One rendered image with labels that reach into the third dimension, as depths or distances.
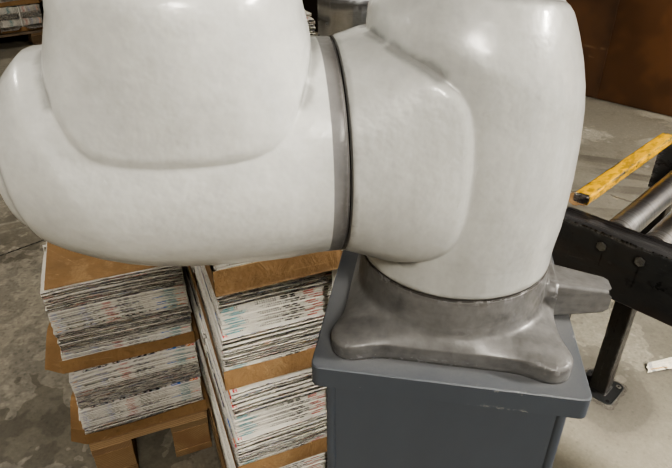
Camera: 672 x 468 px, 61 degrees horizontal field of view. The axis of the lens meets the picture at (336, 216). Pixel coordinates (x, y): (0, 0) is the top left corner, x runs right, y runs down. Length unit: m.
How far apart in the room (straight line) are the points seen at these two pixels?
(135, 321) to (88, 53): 1.08
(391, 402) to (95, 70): 0.32
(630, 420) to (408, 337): 1.51
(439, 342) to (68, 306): 1.01
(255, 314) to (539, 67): 0.64
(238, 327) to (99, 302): 0.49
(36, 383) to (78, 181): 1.70
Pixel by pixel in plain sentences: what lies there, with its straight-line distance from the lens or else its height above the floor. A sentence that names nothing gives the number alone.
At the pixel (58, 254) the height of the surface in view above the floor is 0.60.
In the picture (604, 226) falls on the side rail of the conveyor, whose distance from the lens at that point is 1.11.
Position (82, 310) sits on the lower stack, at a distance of 1.34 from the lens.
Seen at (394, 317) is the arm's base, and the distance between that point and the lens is 0.45.
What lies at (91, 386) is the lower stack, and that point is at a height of 0.32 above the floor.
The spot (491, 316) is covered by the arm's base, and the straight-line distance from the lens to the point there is 0.44.
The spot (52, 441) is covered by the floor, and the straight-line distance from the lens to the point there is 1.85.
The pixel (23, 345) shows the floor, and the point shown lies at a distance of 2.20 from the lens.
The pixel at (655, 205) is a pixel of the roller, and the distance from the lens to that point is 1.24.
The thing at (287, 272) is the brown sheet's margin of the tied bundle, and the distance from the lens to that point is 0.80.
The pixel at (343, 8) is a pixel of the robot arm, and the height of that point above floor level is 1.21.
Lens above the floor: 1.32
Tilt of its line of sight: 30 degrees down
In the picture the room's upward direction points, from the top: straight up
